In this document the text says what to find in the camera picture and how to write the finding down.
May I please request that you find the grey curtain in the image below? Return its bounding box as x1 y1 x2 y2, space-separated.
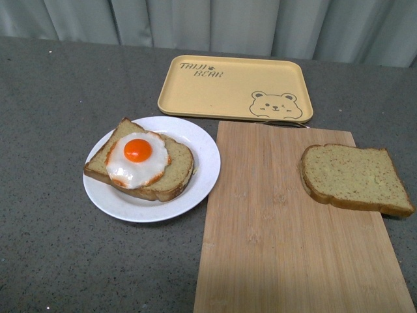
1 1 416 67

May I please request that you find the metal cutting board handle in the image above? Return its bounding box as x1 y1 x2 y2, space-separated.
261 121 309 128

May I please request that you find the white round plate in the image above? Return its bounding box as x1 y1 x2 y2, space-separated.
83 116 221 222

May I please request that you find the yellow bear tray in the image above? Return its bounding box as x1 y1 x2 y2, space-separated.
158 55 313 123

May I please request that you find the bamboo cutting board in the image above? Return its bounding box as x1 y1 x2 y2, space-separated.
194 121 414 312

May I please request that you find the fake fried egg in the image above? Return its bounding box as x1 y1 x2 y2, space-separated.
105 132 171 189

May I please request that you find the bread slice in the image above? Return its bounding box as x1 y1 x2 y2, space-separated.
83 118 194 202
299 143 416 217

